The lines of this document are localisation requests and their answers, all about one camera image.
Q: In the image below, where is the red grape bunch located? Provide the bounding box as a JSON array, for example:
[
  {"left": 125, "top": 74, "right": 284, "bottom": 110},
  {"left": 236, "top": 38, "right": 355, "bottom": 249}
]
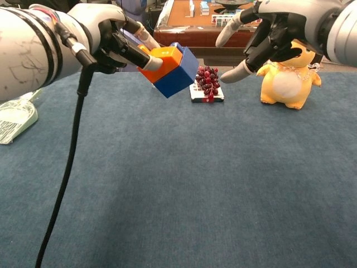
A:
[{"left": 195, "top": 65, "right": 221, "bottom": 103}]

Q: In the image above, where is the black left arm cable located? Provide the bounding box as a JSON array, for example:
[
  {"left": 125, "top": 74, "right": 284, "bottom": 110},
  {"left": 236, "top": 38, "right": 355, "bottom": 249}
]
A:
[{"left": 34, "top": 21, "right": 97, "bottom": 268}]

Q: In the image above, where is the white calculator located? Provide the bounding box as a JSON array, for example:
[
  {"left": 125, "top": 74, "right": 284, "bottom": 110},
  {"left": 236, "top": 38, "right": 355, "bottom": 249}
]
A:
[{"left": 187, "top": 74, "right": 225, "bottom": 104}]

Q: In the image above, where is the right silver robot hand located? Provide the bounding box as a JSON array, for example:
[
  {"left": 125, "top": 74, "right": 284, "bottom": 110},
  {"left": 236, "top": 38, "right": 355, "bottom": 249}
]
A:
[{"left": 215, "top": 0, "right": 330, "bottom": 84}]

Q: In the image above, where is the brown mahjong table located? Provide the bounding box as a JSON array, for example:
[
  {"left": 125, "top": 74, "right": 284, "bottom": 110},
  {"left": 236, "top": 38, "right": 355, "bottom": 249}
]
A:
[{"left": 153, "top": 0, "right": 336, "bottom": 74}]

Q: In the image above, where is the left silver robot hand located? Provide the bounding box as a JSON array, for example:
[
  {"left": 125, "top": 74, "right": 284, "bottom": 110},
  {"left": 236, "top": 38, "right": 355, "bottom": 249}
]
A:
[{"left": 67, "top": 3, "right": 165, "bottom": 75}]

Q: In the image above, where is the yellow plush toy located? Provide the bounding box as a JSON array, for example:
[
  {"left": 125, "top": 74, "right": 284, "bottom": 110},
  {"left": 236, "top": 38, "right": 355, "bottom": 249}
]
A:
[{"left": 255, "top": 39, "right": 322, "bottom": 111}]

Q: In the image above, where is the white plastic bag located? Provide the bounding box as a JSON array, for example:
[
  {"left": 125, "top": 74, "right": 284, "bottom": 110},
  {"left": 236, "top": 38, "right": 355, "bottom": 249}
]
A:
[{"left": 0, "top": 88, "right": 39, "bottom": 145}]

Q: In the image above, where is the white plastic basket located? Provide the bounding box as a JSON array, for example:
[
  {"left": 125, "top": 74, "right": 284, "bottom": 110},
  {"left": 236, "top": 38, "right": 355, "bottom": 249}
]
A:
[{"left": 320, "top": 54, "right": 340, "bottom": 68}]

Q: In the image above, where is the orange small block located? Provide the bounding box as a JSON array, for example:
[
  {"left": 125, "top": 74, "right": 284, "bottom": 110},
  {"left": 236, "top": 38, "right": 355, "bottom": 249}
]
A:
[{"left": 137, "top": 44, "right": 184, "bottom": 84}]

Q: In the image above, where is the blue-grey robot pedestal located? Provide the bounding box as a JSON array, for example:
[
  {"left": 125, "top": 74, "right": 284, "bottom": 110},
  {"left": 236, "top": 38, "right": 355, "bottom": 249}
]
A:
[{"left": 115, "top": 0, "right": 155, "bottom": 17}]

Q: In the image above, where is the standing mahjong tile row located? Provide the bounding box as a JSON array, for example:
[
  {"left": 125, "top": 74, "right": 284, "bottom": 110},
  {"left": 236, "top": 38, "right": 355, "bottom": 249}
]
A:
[{"left": 211, "top": 13, "right": 238, "bottom": 28}]

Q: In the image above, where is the blue plastic box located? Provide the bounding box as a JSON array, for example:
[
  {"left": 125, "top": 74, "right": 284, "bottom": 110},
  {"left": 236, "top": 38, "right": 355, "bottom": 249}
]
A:
[{"left": 152, "top": 42, "right": 200, "bottom": 99}]

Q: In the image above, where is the blue table cloth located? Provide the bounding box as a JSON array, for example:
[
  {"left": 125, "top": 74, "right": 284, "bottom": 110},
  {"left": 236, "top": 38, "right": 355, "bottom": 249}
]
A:
[{"left": 0, "top": 71, "right": 357, "bottom": 268}]

